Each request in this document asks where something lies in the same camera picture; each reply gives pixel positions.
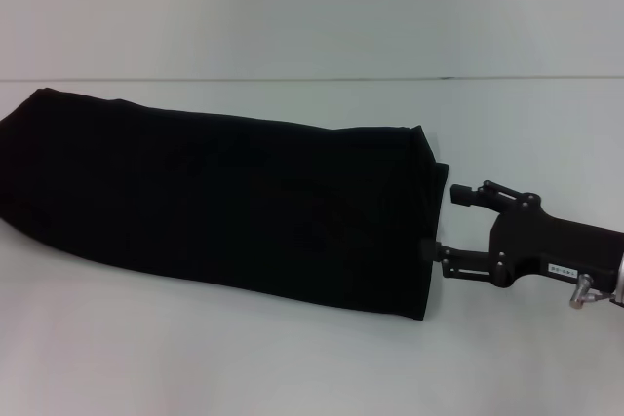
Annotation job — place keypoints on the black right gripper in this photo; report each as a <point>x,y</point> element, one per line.
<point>551,253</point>

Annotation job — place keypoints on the black t-shirt with white print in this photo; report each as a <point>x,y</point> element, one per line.
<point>219,201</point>

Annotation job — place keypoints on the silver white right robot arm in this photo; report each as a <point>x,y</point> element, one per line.
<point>620,277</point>

